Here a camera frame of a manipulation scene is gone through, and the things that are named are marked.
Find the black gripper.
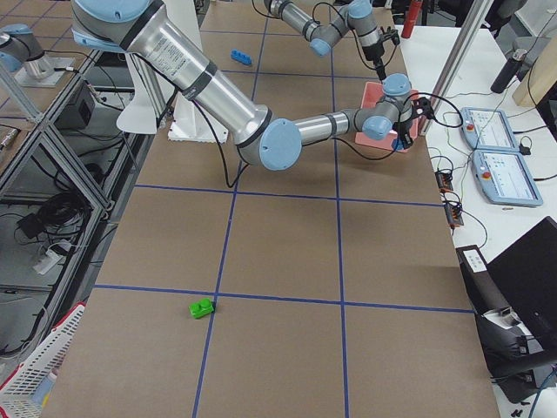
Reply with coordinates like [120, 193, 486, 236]
[393, 96, 434, 146]
[361, 27, 400, 81]

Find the small blue toy block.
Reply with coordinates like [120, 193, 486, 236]
[392, 139, 404, 152]

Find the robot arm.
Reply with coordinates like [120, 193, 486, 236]
[253, 1, 400, 81]
[71, 1, 434, 171]

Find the pink plastic box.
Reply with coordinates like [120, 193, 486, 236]
[355, 73, 418, 152]

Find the far teach pendant tablet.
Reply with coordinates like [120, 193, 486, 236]
[460, 107, 519, 151]

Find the teach pendant tablet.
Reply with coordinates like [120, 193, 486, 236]
[472, 149, 543, 207]
[460, 107, 519, 151]

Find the red cylinder bottle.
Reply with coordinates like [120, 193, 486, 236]
[400, 0, 423, 39]

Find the black water bottle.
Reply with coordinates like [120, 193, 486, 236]
[490, 49, 527, 93]

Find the near teach pendant tablet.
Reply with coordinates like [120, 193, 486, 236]
[472, 149, 543, 207]

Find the long blue toy block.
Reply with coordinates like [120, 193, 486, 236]
[230, 49, 252, 66]

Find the black laptop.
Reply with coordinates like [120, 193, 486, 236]
[487, 216, 557, 349]

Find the green toy block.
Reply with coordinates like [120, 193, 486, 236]
[188, 298, 215, 320]

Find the white plastic basket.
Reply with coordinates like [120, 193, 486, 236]
[1, 302, 86, 417]

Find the aluminium frame post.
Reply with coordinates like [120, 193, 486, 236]
[430, 0, 493, 113]

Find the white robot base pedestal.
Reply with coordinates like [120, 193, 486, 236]
[116, 0, 236, 145]

